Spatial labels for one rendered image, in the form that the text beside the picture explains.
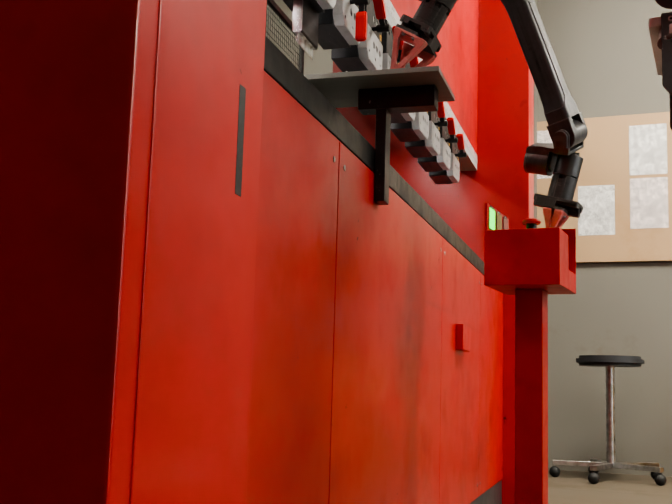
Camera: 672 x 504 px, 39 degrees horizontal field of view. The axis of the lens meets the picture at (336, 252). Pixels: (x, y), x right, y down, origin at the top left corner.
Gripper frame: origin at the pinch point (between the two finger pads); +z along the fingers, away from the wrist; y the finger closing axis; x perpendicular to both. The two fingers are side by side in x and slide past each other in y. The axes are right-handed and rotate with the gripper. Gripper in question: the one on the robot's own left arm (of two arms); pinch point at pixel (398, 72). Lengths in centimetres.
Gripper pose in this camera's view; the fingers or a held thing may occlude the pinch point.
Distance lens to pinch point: 181.4
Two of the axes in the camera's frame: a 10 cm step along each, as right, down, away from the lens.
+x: 8.2, 4.7, -3.3
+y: -2.9, -1.6, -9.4
